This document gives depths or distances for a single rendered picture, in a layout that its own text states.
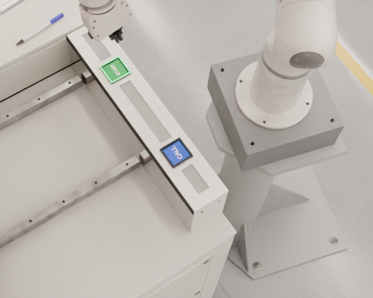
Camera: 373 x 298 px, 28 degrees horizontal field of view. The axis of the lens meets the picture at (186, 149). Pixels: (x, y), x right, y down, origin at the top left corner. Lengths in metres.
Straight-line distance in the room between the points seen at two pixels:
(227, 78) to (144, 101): 0.22
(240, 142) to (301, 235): 0.96
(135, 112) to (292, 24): 0.48
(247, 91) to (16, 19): 0.59
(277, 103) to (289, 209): 1.01
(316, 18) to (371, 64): 1.65
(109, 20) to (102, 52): 0.27
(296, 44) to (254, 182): 0.76
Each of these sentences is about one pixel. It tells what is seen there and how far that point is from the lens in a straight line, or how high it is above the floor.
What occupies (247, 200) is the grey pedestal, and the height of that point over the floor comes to 0.42.
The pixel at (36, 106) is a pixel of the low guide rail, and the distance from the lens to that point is 1.89.
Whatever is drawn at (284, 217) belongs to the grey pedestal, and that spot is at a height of 0.01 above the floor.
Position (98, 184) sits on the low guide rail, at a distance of 1.78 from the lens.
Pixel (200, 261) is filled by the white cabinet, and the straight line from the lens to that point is 1.80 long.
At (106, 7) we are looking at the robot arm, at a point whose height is 1.28.
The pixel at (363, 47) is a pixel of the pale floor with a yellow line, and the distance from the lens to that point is 3.12.
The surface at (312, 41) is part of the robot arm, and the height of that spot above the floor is 1.33.
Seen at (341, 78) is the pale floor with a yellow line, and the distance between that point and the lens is 3.01.
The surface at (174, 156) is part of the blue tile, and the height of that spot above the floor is 0.96.
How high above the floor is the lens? 2.49
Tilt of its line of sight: 64 degrees down
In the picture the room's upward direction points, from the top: 8 degrees clockwise
